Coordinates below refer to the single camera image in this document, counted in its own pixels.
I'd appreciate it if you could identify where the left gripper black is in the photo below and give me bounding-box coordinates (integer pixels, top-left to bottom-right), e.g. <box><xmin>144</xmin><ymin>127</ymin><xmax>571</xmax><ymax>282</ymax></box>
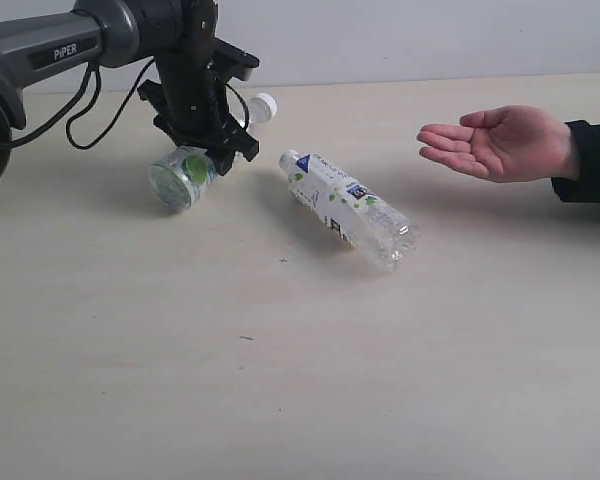
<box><xmin>139</xmin><ymin>1</ymin><xmax>260</xmax><ymax>175</ymax></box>

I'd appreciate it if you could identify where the lime label clear bottle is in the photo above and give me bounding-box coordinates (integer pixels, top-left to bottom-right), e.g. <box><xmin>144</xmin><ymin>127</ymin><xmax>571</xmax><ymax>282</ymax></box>
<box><xmin>148</xmin><ymin>93</ymin><xmax>278</xmax><ymax>213</ymax></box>

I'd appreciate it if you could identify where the Suntory jasmine oolong bottle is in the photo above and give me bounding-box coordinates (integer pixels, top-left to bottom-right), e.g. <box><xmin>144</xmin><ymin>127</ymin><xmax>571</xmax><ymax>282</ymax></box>
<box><xmin>279</xmin><ymin>150</ymin><xmax>414</xmax><ymax>272</ymax></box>

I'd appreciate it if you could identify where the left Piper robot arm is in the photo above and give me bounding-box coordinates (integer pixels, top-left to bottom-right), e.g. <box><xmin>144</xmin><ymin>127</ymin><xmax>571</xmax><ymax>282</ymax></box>
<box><xmin>0</xmin><ymin>1</ymin><xmax>260</xmax><ymax>179</ymax></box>

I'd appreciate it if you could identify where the black sleeved forearm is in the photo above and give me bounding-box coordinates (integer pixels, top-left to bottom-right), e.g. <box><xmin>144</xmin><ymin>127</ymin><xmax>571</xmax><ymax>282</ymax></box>
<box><xmin>551</xmin><ymin>120</ymin><xmax>600</xmax><ymax>204</ymax></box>

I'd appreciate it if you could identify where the person's open hand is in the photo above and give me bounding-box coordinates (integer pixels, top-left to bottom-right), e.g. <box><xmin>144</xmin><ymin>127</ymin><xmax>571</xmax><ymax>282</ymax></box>
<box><xmin>417</xmin><ymin>105</ymin><xmax>580</xmax><ymax>183</ymax></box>

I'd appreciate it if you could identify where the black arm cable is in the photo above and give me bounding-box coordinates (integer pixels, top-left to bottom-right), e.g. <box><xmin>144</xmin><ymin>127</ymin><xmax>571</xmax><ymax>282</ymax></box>
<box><xmin>9</xmin><ymin>49</ymin><xmax>251</xmax><ymax>151</ymax></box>

